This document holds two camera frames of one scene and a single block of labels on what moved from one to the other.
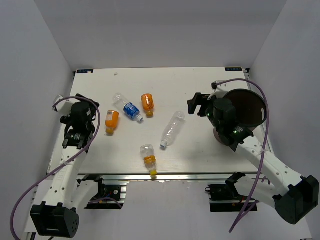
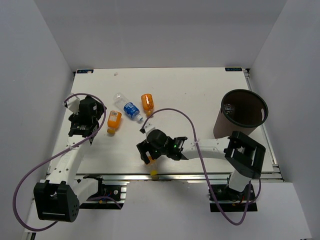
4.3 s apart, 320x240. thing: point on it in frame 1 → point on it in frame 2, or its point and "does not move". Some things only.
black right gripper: (199, 98) → (144, 147)
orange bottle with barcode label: (111, 121) does not move
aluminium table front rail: (164, 178) does not move
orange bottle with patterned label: (148, 103) does not move
